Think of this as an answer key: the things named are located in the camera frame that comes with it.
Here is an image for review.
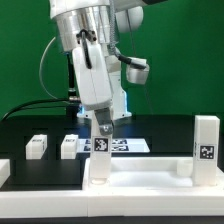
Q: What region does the white desk tabletop tray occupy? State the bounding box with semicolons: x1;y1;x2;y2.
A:
82;157;224;198

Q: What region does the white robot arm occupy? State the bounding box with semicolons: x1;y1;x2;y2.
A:
49;0;165;136

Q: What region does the black cable bundle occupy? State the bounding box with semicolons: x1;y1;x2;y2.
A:
0;98;76;123

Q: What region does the white left fence piece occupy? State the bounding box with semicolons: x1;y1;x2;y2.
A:
0;159;11;188

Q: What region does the white front fence wall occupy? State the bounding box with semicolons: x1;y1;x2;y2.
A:
0;189;224;218

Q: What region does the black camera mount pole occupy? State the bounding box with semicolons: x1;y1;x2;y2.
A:
66;54;80;118

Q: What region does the AprilTag marker sheet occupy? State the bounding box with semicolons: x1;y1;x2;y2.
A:
77;138;150;153

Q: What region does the grey camera cable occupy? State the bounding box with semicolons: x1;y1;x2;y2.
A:
38;36;69;101

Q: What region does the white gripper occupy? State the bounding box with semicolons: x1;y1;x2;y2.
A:
72;44;113;135

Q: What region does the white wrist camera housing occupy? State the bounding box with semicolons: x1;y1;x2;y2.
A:
126;57;150;85

